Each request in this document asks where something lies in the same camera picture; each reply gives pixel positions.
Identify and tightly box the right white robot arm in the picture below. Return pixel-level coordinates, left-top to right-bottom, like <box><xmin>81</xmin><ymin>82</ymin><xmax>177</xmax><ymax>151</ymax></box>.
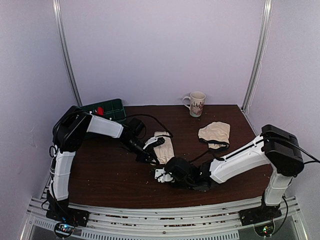
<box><xmin>156</xmin><ymin>124</ymin><xmax>304</xmax><ymax>221</ymax></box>

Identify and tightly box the right aluminium frame post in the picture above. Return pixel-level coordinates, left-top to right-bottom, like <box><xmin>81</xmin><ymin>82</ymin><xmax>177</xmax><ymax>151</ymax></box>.
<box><xmin>242</xmin><ymin>0</ymin><xmax>274</xmax><ymax>113</ymax></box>

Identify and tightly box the white patterned ceramic mug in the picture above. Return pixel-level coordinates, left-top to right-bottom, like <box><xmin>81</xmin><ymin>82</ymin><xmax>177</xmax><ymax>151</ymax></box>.
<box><xmin>182</xmin><ymin>91</ymin><xmax>206</xmax><ymax>118</ymax></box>

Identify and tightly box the red item in tray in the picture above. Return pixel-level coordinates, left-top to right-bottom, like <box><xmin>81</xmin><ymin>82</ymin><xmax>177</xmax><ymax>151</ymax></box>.
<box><xmin>92</xmin><ymin>106</ymin><xmax>104</xmax><ymax>116</ymax></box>

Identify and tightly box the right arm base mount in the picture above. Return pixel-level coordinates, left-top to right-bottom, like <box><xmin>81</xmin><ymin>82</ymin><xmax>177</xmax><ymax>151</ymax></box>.
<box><xmin>238</xmin><ymin>206</ymin><xmax>282</xmax><ymax>226</ymax></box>

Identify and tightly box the aluminium frame post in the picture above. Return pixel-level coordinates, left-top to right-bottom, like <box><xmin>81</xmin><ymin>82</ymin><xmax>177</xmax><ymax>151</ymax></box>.
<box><xmin>242</xmin><ymin>0</ymin><xmax>274</xmax><ymax>113</ymax></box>
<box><xmin>52</xmin><ymin>0</ymin><xmax>83</xmax><ymax>107</ymax></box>

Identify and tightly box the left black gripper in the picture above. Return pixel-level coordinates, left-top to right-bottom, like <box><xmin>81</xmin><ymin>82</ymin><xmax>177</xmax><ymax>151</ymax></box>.
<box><xmin>120</xmin><ymin>137</ymin><xmax>160</xmax><ymax>165</ymax></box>

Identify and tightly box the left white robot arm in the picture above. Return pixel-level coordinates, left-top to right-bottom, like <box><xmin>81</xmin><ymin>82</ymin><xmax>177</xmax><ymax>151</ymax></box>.
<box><xmin>47</xmin><ymin>105</ymin><xmax>165</xmax><ymax>222</ymax></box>

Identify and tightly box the cream underwear navy trim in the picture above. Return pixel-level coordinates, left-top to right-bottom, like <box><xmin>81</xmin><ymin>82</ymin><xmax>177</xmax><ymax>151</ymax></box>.
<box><xmin>198</xmin><ymin>121</ymin><xmax>231</xmax><ymax>151</ymax></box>

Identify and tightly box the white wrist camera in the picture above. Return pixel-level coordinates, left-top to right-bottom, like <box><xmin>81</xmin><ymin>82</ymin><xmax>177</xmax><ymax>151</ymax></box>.
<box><xmin>143</xmin><ymin>136</ymin><xmax>165</xmax><ymax>151</ymax></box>
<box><xmin>150</xmin><ymin>168</ymin><xmax>175</xmax><ymax>183</ymax></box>

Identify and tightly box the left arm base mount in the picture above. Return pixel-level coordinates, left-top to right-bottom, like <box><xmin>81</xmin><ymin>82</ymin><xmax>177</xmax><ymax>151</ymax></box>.
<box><xmin>46</xmin><ymin>208</ymin><xmax>90</xmax><ymax>227</ymax></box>

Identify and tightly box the cream boxer underwear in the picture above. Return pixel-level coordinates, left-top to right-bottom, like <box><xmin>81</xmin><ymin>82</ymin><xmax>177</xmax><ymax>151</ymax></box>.
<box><xmin>153</xmin><ymin>131</ymin><xmax>175</xmax><ymax>165</ymax></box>

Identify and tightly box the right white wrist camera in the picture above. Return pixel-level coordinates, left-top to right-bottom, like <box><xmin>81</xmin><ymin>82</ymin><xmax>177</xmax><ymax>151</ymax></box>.
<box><xmin>150</xmin><ymin>168</ymin><xmax>175</xmax><ymax>183</ymax></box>

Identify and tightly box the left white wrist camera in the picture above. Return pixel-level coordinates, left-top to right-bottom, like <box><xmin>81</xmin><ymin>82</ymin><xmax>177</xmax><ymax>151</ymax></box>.
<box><xmin>143</xmin><ymin>136</ymin><xmax>165</xmax><ymax>151</ymax></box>

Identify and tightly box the left aluminium frame post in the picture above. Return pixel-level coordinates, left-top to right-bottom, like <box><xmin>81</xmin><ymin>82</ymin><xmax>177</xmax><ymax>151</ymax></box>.
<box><xmin>52</xmin><ymin>0</ymin><xmax>83</xmax><ymax>107</ymax></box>

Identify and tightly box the green compartment tray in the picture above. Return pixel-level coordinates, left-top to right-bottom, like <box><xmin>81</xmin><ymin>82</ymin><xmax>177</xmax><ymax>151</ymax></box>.
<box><xmin>80</xmin><ymin>98</ymin><xmax>126</xmax><ymax>122</ymax></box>

